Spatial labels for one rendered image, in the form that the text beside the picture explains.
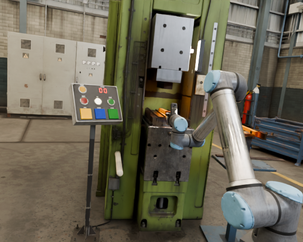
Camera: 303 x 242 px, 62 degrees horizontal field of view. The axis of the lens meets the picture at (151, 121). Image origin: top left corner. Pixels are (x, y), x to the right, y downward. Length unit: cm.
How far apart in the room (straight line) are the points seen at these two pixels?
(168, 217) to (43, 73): 558
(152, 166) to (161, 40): 99
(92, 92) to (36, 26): 613
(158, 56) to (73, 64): 530
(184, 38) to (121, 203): 151
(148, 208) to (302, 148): 364
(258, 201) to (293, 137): 428
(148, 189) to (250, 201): 117
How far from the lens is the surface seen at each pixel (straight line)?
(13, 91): 721
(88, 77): 719
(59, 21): 788
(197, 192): 249
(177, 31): 205
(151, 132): 197
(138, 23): 215
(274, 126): 558
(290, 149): 539
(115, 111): 182
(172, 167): 209
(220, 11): 236
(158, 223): 229
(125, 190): 232
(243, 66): 1025
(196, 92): 220
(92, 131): 190
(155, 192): 216
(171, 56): 202
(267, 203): 115
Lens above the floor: 127
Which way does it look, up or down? 9 degrees down
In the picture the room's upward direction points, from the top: 6 degrees clockwise
